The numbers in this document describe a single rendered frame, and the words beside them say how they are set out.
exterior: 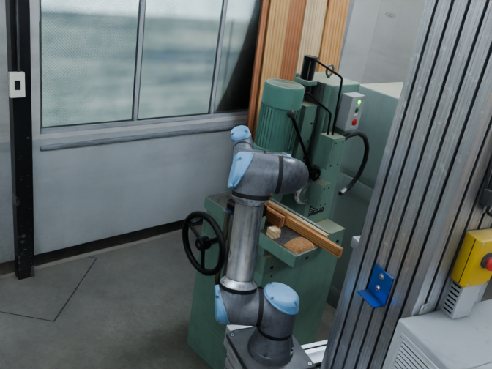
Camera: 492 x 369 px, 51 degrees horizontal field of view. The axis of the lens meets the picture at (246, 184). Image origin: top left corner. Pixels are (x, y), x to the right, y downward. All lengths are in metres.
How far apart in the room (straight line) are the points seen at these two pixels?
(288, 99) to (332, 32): 2.01
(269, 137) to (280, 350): 0.94
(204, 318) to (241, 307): 1.16
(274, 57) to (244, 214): 2.31
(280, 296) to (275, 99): 0.89
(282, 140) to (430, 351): 1.21
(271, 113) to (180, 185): 1.69
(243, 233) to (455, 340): 0.63
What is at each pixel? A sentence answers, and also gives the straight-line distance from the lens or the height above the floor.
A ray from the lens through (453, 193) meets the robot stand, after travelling 1.23.
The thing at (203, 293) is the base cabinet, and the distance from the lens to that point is 2.67.
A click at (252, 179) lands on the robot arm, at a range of 1.47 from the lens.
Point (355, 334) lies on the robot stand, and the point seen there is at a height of 1.04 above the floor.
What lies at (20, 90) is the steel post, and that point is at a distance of 2.89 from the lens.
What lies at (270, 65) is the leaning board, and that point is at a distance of 3.70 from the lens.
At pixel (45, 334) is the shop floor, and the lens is 3.02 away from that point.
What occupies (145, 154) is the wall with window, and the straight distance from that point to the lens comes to 3.48.
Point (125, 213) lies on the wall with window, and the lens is 3.60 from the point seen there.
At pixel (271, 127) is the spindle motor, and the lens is 2.19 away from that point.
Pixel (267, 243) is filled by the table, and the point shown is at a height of 0.87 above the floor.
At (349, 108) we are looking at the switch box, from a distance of 2.36.
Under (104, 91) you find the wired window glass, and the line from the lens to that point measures 3.28.
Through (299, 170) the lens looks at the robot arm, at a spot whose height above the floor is 1.43.
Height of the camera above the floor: 1.97
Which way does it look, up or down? 24 degrees down
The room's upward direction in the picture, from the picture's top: 10 degrees clockwise
